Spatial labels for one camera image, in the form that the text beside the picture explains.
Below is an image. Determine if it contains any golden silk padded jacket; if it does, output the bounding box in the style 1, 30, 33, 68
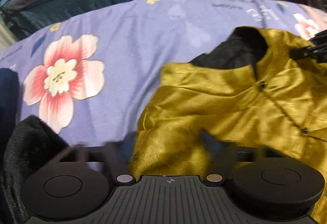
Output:
119, 27, 326, 223

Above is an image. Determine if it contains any black knitted garment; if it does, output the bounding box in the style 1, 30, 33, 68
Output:
1, 68, 69, 223

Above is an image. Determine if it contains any purple floral bed sheet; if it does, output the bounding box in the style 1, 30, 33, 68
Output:
1, 0, 326, 147

